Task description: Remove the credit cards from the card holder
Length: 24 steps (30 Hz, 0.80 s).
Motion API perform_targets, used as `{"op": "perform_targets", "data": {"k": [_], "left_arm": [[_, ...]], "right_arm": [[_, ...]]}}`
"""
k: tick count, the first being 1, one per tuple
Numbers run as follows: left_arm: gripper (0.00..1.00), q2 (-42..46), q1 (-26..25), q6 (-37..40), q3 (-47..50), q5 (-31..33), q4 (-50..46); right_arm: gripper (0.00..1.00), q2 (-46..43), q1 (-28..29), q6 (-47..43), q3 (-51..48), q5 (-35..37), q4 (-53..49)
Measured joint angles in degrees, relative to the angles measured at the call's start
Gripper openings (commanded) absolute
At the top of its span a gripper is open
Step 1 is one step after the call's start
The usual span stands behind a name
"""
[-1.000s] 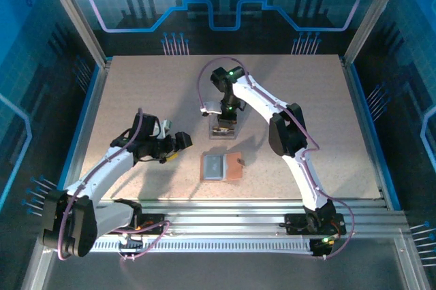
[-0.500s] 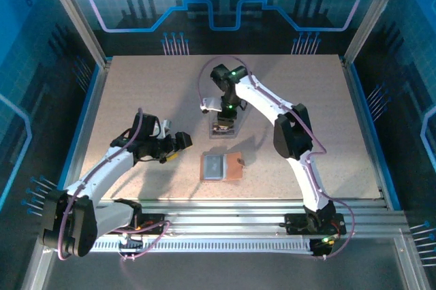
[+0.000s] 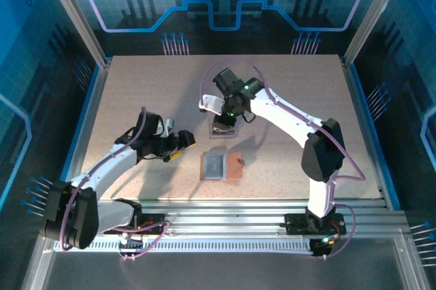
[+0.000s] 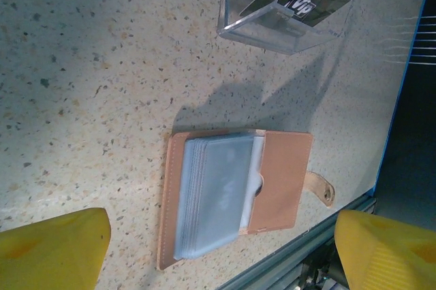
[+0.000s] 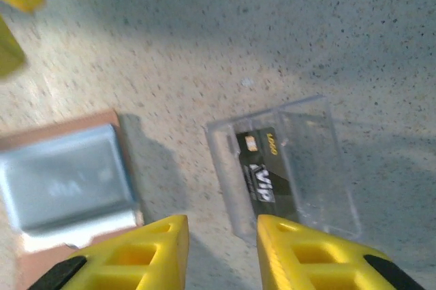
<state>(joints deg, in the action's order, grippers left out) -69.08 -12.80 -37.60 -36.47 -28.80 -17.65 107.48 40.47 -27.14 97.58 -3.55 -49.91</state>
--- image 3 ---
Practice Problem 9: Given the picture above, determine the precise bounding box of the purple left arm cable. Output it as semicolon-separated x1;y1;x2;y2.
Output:
59;106;170;262

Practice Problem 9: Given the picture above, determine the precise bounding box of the clear acrylic card stand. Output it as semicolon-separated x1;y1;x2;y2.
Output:
206;120;240;140

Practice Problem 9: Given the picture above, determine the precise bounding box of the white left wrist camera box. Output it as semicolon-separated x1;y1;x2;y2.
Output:
157;118;177;138

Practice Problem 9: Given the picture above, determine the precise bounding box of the aluminium side rail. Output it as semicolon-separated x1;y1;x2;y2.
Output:
56;58;113;211
340;57;396;211

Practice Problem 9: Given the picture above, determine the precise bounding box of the brown leather card holder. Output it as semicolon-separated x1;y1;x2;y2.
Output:
198;150;246;182

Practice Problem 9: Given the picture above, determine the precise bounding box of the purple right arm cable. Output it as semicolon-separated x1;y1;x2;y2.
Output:
199;57;367;261

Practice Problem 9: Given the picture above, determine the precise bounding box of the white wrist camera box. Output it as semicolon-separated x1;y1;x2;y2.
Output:
198;94;226;116
157;118;177;138

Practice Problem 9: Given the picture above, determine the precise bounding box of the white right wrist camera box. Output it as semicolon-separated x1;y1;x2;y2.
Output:
198;94;226;116

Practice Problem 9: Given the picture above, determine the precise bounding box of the aluminium frame post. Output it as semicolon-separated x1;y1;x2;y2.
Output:
342;0;411;68
37;0;110;68

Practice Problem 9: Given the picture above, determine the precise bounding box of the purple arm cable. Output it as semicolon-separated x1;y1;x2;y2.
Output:
199;57;367;261
59;106;170;262

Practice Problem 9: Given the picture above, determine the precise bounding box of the white slotted cable duct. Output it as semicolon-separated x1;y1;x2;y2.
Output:
52;237;315;255

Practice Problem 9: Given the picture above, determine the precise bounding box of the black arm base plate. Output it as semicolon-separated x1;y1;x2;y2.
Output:
103;212;166;236
284;212;347;236

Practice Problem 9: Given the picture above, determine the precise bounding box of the aluminium front frame rail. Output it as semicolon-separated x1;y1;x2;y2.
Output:
40;199;409;238

